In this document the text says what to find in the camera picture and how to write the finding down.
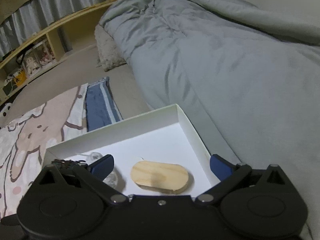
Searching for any yellow mug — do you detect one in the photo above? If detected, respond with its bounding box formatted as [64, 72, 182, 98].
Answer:
[12, 69, 27, 87]

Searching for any dark blue brown crochet flower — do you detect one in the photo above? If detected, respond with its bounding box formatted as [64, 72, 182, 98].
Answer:
[51, 159, 88, 170]

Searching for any cartoon bear blanket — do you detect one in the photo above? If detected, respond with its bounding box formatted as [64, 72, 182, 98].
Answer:
[1, 77, 122, 217]

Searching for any light blue crochet ball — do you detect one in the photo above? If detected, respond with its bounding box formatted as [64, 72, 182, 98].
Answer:
[86, 152, 118, 189]

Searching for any grey curtain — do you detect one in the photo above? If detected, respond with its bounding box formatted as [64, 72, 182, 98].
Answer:
[1, 0, 105, 56]

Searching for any grey duvet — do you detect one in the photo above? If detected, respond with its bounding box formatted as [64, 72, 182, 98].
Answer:
[99, 0, 319, 239]

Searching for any wooden headboard shelf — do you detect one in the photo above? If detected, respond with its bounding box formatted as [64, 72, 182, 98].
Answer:
[1, 0, 117, 105]

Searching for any red doll in clear case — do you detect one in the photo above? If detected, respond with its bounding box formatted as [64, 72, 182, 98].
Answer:
[35, 39, 55, 66]

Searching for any oval wooden block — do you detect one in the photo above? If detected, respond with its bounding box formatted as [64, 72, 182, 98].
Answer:
[130, 160, 189, 194]

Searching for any beige fuzzy pillow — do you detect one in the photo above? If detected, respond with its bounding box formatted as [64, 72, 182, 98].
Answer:
[94, 25, 126, 72]

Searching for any white cardboard box tray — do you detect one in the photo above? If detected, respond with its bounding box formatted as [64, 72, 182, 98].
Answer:
[43, 105, 220, 197]

